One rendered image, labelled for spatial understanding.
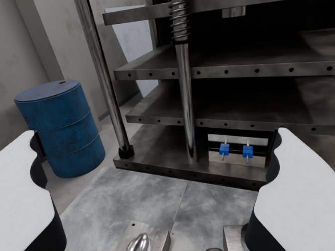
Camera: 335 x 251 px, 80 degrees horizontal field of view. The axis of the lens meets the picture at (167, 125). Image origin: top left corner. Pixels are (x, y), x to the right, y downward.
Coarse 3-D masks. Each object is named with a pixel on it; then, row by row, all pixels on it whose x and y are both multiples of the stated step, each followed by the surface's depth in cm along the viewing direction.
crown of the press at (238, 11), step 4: (228, 8) 93; (232, 8) 92; (236, 8) 92; (240, 8) 92; (244, 8) 93; (224, 12) 96; (228, 12) 94; (232, 12) 93; (236, 12) 93; (240, 12) 93; (244, 12) 94; (224, 16) 96; (228, 16) 95; (232, 16) 94; (236, 16) 94
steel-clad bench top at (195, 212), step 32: (96, 192) 98; (128, 192) 95; (160, 192) 92; (192, 192) 90; (224, 192) 87; (256, 192) 85; (64, 224) 84; (96, 224) 82; (128, 224) 80; (160, 224) 78; (192, 224) 77; (224, 224) 75
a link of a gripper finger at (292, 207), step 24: (288, 144) 9; (288, 168) 8; (312, 168) 8; (264, 192) 7; (288, 192) 7; (312, 192) 7; (264, 216) 6; (288, 216) 6; (312, 216) 6; (264, 240) 6; (288, 240) 5; (312, 240) 5
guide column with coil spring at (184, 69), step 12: (180, 0) 71; (180, 12) 73; (180, 48) 79; (180, 60) 82; (180, 72) 84; (180, 84) 88; (192, 96) 90; (192, 108) 93; (192, 120) 95; (192, 132) 98; (192, 144) 102; (192, 156) 106
